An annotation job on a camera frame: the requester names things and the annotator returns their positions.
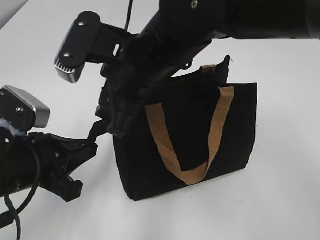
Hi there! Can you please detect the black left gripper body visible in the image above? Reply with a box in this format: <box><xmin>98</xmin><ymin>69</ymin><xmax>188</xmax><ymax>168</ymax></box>
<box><xmin>0</xmin><ymin>132</ymin><xmax>63</xmax><ymax>198</ymax></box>

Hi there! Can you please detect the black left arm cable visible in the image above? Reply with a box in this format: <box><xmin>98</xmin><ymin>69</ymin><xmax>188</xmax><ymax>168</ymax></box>
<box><xmin>0</xmin><ymin>139</ymin><xmax>42</xmax><ymax>240</ymax></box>

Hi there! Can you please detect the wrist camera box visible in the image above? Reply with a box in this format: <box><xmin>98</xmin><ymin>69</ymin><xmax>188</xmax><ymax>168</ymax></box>
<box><xmin>54</xmin><ymin>11</ymin><xmax>133</xmax><ymax>84</ymax></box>
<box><xmin>0</xmin><ymin>85</ymin><xmax>50</xmax><ymax>136</ymax></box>

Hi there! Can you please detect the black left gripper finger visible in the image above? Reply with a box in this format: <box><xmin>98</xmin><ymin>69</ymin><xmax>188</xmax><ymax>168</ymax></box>
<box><xmin>49</xmin><ymin>134</ymin><xmax>98</xmax><ymax>173</ymax></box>
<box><xmin>40</xmin><ymin>172</ymin><xmax>83</xmax><ymax>202</ymax></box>

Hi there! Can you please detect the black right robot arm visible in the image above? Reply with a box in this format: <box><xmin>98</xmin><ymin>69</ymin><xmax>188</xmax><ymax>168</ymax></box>
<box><xmin>96</xmin><ymin>0</ymin><xmax>320</xmax><ymax>137</ymax></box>

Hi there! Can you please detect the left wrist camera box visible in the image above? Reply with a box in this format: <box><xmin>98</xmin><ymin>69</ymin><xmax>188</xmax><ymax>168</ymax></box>
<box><xmin>0</xmin><ymin>85</ymin><xmax>50</xmax><ymax>136</ymax></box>

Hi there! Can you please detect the black bag with tan handles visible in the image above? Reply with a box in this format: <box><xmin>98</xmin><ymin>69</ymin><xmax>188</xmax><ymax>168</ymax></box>
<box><xmin>113</xmin><ymin>56</ymin><xmax>258</xmax><ymax>201</ymax></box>

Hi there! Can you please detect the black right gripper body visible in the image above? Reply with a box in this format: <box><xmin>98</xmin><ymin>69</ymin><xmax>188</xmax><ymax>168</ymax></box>
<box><xmin>95</xmin><ymin>38</ymin><xmax>212</xmax><ymax>138</ymax></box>

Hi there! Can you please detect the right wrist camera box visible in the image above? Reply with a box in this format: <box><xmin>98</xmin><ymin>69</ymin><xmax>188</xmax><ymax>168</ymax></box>
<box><xmin>54</xmin><ymin>11</ymin><xmax>133</xmax><ymax>84</ymax></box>

